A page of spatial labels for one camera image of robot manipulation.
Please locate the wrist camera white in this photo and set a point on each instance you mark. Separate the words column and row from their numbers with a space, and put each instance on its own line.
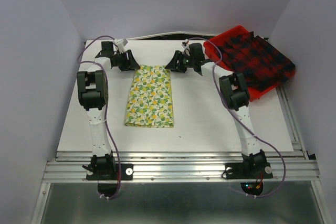
column 120, row 45
column 186, row 48

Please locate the red plastic tray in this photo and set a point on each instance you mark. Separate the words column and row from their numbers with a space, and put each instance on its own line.
column 213, row 52

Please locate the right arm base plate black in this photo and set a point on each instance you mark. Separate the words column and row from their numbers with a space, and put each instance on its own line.
column 241, row 171

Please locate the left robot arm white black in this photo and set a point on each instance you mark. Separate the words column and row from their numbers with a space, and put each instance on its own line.
column 93, row 96

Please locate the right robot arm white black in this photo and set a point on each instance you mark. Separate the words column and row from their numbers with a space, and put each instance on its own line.
column 234, row 94

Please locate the lemon print skirt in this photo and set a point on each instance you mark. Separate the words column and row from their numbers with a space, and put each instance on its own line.
column 150, row 102

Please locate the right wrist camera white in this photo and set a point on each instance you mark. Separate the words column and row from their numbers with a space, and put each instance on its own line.
column 186, row 48

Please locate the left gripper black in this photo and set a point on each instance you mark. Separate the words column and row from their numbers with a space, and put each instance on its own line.
column 130, row 64

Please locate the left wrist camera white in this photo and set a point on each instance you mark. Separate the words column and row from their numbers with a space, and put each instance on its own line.
column 120, row 45

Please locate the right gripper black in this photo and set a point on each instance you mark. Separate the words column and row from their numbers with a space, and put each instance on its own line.
column 174, row 66

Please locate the aluminium frame rails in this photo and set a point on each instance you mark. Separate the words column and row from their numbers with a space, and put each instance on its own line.
column 181, row 187

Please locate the red black plaid skirt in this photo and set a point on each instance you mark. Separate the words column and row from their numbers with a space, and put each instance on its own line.
column 262, row 65

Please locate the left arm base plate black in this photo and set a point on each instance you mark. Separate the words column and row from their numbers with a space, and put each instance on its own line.
column 126, row 174

